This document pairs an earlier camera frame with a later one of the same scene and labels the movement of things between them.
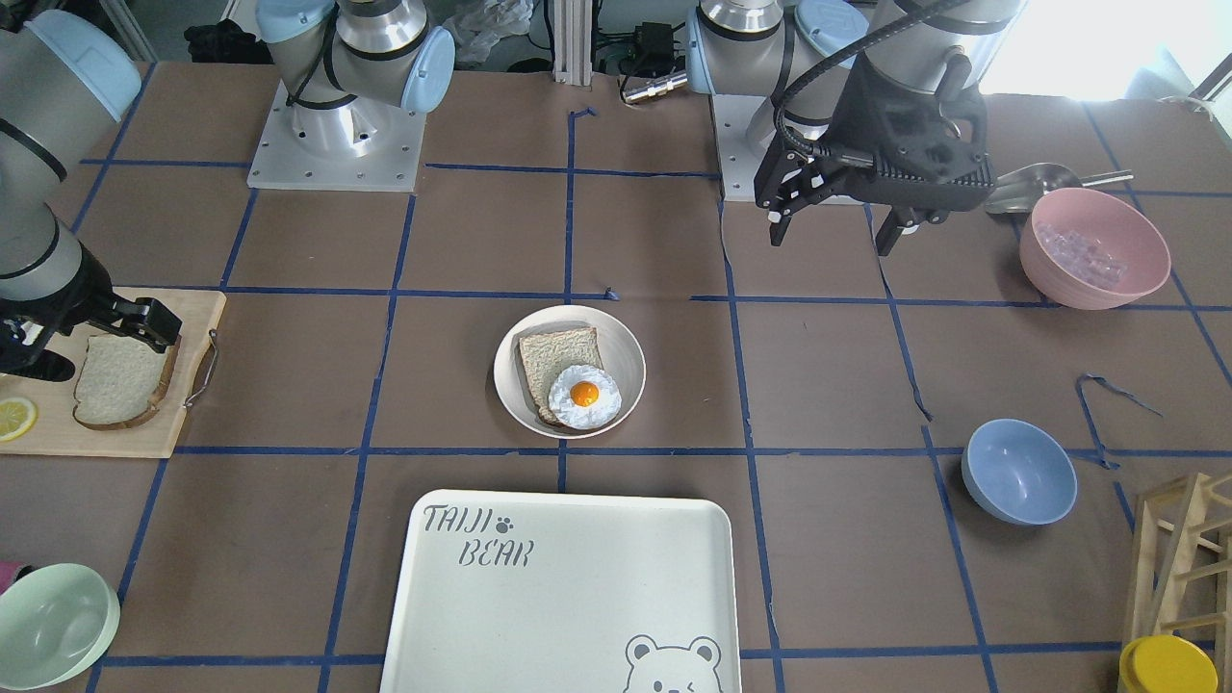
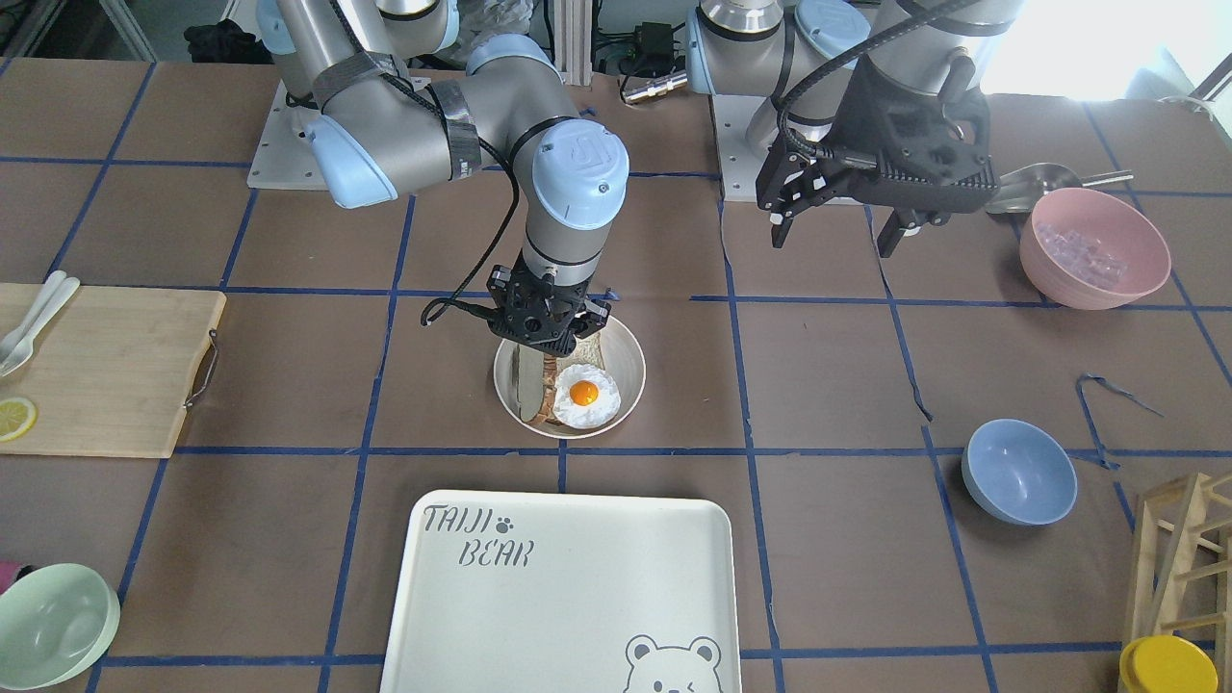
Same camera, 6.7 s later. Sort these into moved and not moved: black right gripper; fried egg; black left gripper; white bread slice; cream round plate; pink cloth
Moved: black right gripper; white bread slice
Not moved: pink cloth; cream round plate; black left gripper; fried egg
